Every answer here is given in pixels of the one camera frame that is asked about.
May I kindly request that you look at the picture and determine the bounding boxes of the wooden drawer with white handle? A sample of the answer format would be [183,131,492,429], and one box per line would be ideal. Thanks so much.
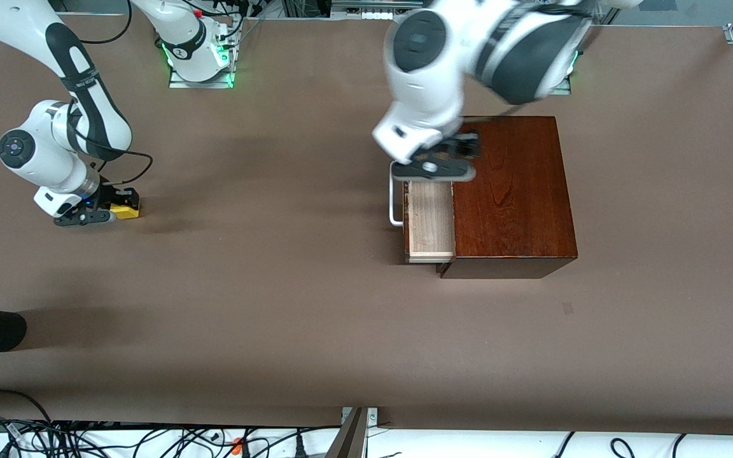
[389,172,457,263]

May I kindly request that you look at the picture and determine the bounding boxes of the dark wooden drawer cabinet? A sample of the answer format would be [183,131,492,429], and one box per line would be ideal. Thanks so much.
[438,115,579,280]

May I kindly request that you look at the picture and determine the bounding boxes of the white power strip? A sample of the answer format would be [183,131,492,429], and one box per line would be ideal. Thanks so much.
[332,0,405,20]

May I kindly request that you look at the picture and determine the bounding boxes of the brown table cover sheet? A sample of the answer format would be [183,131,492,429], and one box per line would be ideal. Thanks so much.
[0,14,733,436]

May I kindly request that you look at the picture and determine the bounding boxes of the slanted aluminium profile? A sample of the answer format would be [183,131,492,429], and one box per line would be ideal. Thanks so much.
[326,407,369,458]

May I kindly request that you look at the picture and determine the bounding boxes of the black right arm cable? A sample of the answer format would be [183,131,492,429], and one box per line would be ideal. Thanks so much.
[66,101,155,189]

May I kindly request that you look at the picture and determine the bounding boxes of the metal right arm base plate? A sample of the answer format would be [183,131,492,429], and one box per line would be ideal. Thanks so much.
[169,19,235,89]

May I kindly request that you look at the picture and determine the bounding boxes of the black hanging cable loop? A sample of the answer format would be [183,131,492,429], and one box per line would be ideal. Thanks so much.
[80,0,133,46]

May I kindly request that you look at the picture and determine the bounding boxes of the black arched floor cable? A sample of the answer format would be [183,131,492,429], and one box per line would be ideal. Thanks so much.
[0,389,54,426]

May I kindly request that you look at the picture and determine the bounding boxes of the tangled black floor cables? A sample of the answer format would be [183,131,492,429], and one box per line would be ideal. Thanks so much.
[0,413,342,458]

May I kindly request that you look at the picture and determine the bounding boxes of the small metal mounting bracket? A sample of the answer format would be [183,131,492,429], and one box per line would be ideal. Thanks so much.
[341,407,379,426]

